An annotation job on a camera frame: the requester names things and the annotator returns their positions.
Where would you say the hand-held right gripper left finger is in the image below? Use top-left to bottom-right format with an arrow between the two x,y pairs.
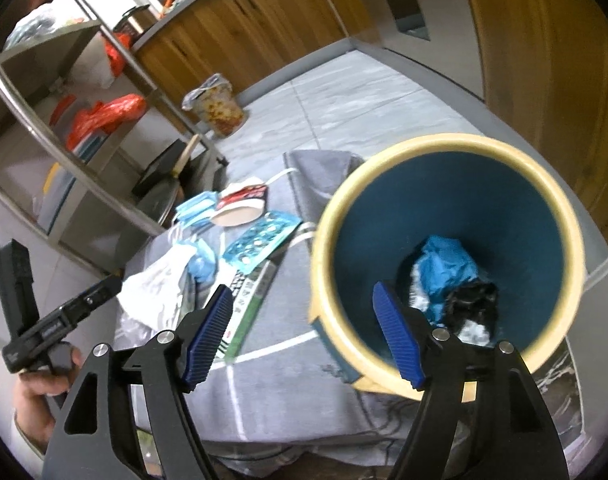
42,285 -> 235,480

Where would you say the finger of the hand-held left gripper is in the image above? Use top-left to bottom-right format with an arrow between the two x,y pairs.
58,275 -> 123,326

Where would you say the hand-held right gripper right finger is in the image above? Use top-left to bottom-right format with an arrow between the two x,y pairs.
373,281 -> 570,480

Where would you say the green and white box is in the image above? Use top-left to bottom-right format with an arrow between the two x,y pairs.
211,255 -> 287,363

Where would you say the white plastic bag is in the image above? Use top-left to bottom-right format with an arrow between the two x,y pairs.
116,245 -> 195,331

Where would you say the blue face mask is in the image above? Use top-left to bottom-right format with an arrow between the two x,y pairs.
186,237 -> 219,283
174,191 -> 219,226

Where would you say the teal blister pack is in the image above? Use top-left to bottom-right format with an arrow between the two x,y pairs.
223,210 -> 302,273

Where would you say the blue bin with yellow rim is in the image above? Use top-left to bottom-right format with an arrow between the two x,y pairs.
308,132 -> 587,403

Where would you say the person's left forearm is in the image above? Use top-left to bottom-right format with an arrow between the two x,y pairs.
11,412 -> 47,462

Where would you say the person's left hand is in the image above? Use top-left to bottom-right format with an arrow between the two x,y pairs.
14,347 -> 84,453

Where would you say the crumpled silver foil wrapper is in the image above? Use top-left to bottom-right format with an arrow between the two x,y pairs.
454,317 -> 497,348

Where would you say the crumpled black plastic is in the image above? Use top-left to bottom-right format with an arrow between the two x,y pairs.
444,282 -> 500,333

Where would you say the crumpled blue glove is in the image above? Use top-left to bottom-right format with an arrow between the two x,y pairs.
411,235 -> 482,326

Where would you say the grey checked cloth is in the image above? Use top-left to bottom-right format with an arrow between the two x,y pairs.
111,149 -> 485,463

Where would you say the grey pot with lid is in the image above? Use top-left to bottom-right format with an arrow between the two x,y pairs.
136,175 -> 183,226

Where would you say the red white packet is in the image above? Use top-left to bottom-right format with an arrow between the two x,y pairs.
211,184 -> 269,228

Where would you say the large red plastic bag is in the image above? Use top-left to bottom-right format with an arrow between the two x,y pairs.
66,94 -> 148,151

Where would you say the orange lid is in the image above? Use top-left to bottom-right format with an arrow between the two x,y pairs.
51,94 -> 77,126

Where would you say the metal shelf rack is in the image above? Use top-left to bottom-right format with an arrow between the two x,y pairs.
0,0 -> 225,251

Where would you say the white bag on shelf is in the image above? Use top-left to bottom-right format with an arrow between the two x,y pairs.
68,55 -> 114,91

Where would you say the floral bin with plastic liner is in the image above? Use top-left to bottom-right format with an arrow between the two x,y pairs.
182,74 -> 247,138

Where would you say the small red plastic bag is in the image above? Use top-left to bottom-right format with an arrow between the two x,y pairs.
104,34 -> 129,77

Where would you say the clear bag of items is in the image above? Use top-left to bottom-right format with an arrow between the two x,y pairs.
4,2 -> 59,51

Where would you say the dark jar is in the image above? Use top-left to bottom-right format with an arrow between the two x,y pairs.
114,5 -> 152,36

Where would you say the stainless steel appliance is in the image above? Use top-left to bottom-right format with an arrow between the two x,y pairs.
349,0 -> 485,101

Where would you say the tall wooden cabinet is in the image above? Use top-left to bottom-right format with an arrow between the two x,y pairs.
459,0 -> 608,251

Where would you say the wooden base cabinet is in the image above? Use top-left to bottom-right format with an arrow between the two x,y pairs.
134,0 -> 375,106

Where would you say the black pan with wooden handle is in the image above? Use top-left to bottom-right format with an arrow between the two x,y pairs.
132,135 -> 205,196

